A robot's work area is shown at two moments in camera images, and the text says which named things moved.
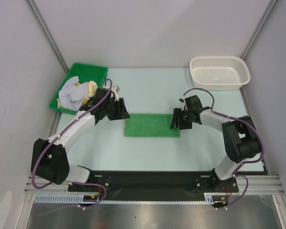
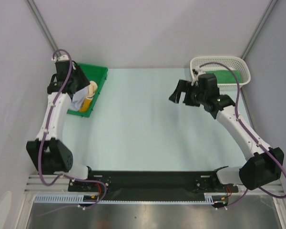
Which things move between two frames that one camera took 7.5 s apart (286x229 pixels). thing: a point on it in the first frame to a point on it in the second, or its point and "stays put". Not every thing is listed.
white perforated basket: [219, 73] stays put
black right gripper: [182, 118] to [187, 96]
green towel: [150, 125] to [226, 76]
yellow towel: [93, 87] stays put
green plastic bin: [86, 73] stays put
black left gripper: [121, 113] to [83, 82]
